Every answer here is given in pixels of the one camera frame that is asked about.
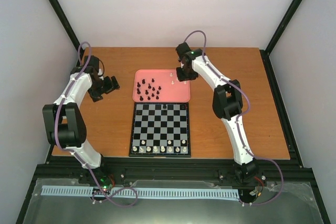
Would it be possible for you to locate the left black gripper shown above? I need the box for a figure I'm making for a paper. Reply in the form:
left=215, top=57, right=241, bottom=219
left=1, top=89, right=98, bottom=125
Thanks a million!
left=89, top=76, right=120, bottom=102

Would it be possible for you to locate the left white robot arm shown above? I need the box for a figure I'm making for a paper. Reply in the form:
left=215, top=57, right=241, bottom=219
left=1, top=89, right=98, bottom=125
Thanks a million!
left=43, top=56, right=120, bottom=184

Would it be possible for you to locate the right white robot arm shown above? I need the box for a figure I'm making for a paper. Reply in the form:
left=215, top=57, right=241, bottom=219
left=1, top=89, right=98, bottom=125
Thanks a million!
left=175, top=42, right=257, bottom=184

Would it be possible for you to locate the pink plastic tray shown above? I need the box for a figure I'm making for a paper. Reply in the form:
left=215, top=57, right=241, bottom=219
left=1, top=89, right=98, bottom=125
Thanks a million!
left=132, top=69, right=191, bottom=102

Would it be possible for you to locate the black and white chessboard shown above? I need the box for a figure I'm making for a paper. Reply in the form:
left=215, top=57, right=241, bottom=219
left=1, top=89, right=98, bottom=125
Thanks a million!
left=129, top=102, right=191, bottom=158

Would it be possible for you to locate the clear acrylic sheet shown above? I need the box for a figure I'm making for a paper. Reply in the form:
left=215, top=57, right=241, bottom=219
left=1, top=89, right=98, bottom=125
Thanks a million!
left=23, top=179, right=322, bottom=223

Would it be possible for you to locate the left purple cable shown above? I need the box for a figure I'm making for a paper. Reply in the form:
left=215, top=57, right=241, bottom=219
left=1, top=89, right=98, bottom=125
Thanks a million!
left=54, top=41, right=138, bottom=207

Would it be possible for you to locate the black aluminium frame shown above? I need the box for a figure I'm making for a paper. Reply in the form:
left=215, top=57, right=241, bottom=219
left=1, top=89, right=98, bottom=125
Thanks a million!
left=16, top=0, right=330, bottom=223

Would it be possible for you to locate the light blue cable duct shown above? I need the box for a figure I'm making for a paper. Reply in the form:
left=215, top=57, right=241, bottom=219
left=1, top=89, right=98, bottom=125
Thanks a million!
left=40, top=185, right=239, bottom=201

